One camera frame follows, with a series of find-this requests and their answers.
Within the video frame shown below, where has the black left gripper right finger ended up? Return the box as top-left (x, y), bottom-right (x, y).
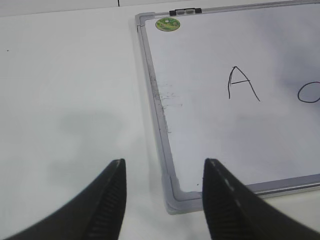
top-left (202, 158), bottom-right (320, 240)

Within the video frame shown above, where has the round green magnet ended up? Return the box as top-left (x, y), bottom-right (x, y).
top-left (155, 17), bottom-right (181, 32)

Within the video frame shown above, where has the black whiteboard hanger clip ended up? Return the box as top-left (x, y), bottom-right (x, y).
top-left (169, 8), bottom-right (202, 17)

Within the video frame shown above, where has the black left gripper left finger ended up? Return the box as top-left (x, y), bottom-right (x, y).
top-left (9, 159), bottom-right (127, 240)

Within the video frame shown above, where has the white whiteboard with grey frame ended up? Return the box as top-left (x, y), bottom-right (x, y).
top-left (135, 0), bottom-right (320, 214)

